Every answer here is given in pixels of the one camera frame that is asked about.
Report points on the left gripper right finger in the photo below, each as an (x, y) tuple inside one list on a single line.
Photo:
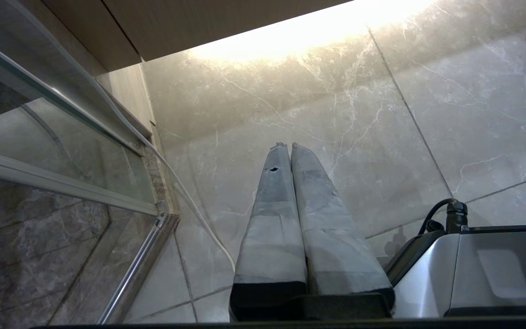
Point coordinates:
[(336, 246)]

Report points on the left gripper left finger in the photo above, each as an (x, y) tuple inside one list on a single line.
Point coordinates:
[(270, 246)]

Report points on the wooden wall cabinet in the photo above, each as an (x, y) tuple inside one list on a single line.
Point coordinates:
[(162, 27)]

